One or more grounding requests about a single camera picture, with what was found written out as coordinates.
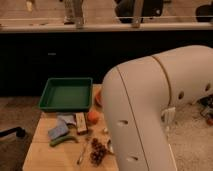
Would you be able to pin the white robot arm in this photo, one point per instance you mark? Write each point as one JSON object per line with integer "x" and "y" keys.
{"x": 135, "y": 93}

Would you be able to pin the orange bowl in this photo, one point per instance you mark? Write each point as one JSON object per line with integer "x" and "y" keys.
{"x": 98, "y": 98}

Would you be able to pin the orange fruit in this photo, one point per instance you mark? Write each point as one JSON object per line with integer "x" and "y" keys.
{"x": 93, "y": 116}

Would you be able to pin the green plastic tray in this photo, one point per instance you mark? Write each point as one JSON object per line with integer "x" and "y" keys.
{"x": 67, "y": 95}

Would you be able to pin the wooden block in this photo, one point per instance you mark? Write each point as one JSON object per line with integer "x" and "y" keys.
{"x": 81, "y": 124}

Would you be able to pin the grey blue cloth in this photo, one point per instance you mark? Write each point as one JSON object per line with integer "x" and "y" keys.
{"x": 68, "y": 118}

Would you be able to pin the blue sponge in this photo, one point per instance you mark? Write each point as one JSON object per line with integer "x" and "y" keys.
{"x": 57, "y": 131}

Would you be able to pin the small metal cup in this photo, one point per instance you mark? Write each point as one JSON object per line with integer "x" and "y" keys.
{"x": 109, "y": 147}

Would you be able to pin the bunch of red grapes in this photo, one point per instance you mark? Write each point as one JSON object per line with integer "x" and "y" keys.
{"x": 98, "y": 152}

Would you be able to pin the green pea pod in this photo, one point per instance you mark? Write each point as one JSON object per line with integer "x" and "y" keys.
{"x": 62, "y": 139}

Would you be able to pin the black chair leg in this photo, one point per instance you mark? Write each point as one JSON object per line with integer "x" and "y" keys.
{"x": 19, "y": 131}

